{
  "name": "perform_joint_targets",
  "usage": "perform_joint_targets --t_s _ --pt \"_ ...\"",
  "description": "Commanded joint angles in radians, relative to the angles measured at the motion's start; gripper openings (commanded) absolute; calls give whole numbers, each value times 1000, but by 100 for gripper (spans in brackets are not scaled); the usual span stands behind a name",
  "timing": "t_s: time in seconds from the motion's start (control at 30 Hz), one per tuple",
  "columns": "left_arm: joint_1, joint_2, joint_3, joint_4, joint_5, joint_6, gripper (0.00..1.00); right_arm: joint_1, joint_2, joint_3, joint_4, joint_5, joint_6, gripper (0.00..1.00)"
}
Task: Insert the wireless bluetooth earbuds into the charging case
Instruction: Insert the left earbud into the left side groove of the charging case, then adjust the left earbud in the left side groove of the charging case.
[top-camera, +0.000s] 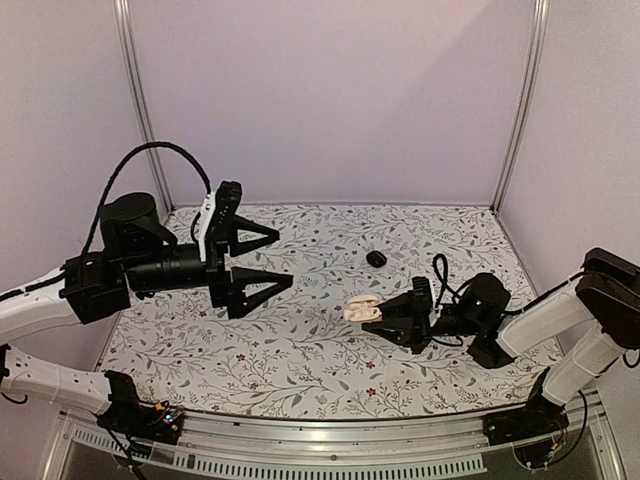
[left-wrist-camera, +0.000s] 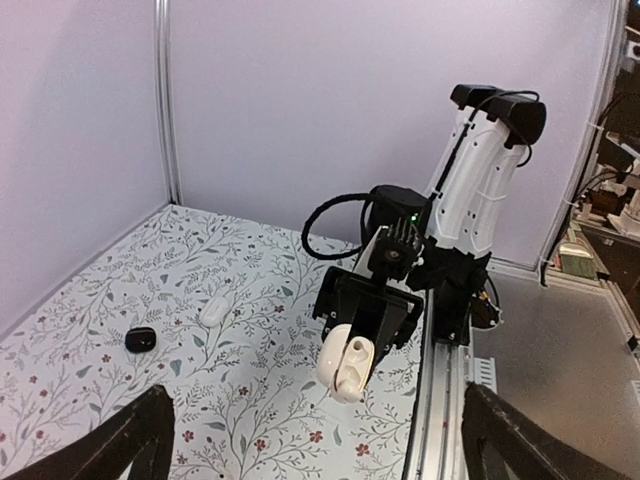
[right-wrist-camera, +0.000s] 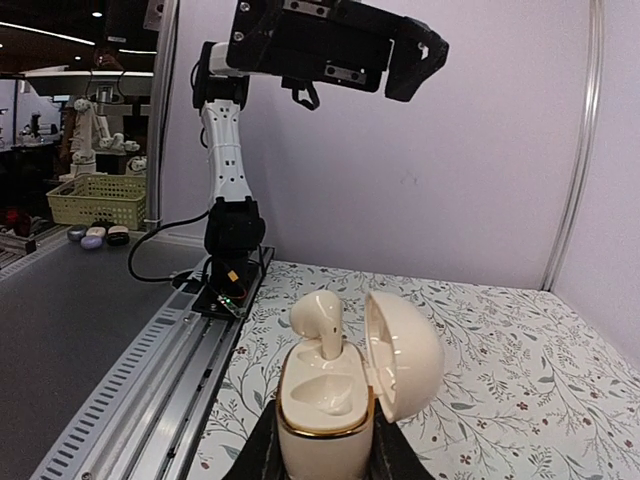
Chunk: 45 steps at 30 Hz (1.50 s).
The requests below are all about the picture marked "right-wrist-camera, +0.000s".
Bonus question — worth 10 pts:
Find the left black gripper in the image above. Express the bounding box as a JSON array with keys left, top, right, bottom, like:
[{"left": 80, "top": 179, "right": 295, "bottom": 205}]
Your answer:
[{"left": 226, "top": 1, "right": 449, "bottom": 103}]

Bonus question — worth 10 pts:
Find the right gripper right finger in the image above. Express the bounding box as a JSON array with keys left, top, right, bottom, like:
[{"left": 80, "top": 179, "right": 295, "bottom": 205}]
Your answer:
[{"left": 368, "top": 400, "right": 434, "bottom": 480}]

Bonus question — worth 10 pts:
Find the white round earbud case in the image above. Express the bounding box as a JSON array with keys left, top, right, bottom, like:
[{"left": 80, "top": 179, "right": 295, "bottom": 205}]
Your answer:
[{"left": 276, "top": 291, "right": 445, "bottom": 479}]

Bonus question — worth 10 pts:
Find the left aluminium frame post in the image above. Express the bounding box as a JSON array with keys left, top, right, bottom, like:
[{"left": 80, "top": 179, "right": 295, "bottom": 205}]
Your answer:
[{"left": 542, "top": 0, "right": 606, "bottom": 294}]

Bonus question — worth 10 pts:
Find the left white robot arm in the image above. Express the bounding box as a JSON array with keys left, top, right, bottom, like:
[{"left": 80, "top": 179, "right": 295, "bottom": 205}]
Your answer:
[{"left": 192, "top": 1, "right": 450, "bottom": 278}]

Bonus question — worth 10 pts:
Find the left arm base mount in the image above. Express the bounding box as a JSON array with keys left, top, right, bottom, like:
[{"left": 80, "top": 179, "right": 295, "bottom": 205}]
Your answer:
[{"left": 191, "top": 246, "right": 275, "bottom": 321}]

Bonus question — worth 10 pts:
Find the floral tablecloth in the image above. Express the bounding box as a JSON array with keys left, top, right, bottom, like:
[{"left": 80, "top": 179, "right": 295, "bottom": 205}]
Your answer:
[{"left": 189, "top": 261, "right": 639, "bottom": 479}]

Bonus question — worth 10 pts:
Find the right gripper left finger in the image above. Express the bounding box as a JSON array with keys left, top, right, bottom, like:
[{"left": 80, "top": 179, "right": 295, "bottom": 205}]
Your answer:
[{"left": 225, "top": 400, "right": 288, "bottom": 480}]

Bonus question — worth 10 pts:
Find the lilac earbud case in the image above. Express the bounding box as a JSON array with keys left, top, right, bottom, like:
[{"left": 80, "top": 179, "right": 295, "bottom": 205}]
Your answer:
[{"left": 80, "top": 235, "right": 104, "bottom": 251}]

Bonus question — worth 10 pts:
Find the yellow-green plastic basket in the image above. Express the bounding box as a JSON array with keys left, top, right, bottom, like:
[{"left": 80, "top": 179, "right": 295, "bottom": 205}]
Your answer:
[{"left": 46, "top": 174, "right": 146, "bottom": 230}]

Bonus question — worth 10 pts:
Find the front aluminium rail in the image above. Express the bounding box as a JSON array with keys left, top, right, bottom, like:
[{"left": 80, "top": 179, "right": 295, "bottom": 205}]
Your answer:
[{"left": 0, "top": 229, "right": 266, "bottom": 480}]

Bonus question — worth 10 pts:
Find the background white robot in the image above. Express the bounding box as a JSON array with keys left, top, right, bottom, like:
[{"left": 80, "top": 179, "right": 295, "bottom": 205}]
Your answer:
[{"left": 58, "top": 96, "right": 126, "bottom": 181}]

